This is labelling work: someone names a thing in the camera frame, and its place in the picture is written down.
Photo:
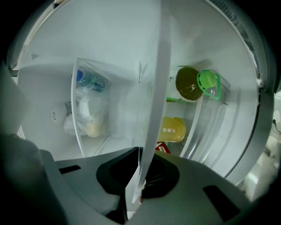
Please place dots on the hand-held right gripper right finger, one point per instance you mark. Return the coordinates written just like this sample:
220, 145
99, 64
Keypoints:
188, 197

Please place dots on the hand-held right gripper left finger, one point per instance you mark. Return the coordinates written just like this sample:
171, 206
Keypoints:
83, 189

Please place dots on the white fridge door edge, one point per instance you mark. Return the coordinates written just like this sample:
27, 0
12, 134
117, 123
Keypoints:
158, 99

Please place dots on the clear fridge door shelf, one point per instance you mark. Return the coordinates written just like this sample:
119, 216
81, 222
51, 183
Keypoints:
74, 109

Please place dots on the white refrigerator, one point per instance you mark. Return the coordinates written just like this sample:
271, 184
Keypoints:
109, 33

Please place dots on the red label cola bottle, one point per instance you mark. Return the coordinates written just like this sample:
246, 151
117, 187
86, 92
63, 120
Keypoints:
162, 148

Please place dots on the clear crisper drawer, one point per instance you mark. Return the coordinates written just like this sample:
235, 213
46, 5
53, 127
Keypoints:
210, 131

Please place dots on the yellow juice bottle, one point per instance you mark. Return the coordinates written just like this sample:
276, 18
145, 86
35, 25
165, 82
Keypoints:
173, 129

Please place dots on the clear plastic food bag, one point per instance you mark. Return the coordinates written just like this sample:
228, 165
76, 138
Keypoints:
92, 109

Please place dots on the white round thermostat dial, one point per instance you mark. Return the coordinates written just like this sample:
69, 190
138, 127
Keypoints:
57, 113

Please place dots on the blue cap water bottle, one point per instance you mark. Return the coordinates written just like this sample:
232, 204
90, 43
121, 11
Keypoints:
84, 80

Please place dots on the olive bottle with green cap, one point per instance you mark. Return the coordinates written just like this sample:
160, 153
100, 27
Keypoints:
186, 85

